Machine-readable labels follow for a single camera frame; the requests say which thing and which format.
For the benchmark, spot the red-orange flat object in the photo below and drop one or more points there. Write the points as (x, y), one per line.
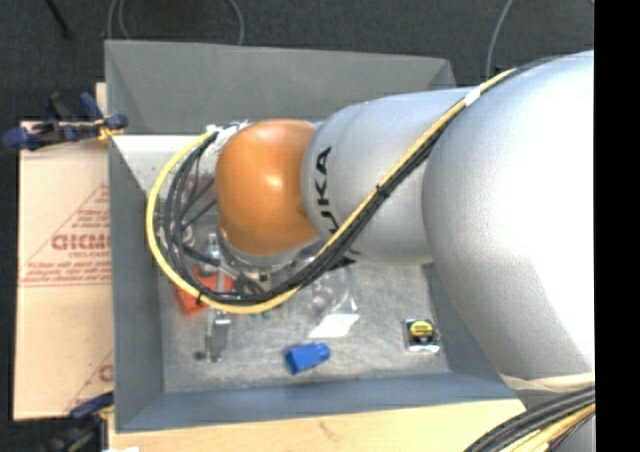
(189, 301)

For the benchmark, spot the brown cardboard board, red print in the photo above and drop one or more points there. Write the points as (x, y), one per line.
(60, 290)

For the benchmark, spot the clear glass object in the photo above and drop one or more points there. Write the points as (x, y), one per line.
(332, 296)

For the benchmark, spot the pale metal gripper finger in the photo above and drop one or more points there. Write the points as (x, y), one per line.
(213, 247)
(218, 335)

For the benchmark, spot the grey metal bin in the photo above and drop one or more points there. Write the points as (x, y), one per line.
(135, 240)

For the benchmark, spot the blue plastic block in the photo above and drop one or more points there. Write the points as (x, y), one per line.
(306, 357)

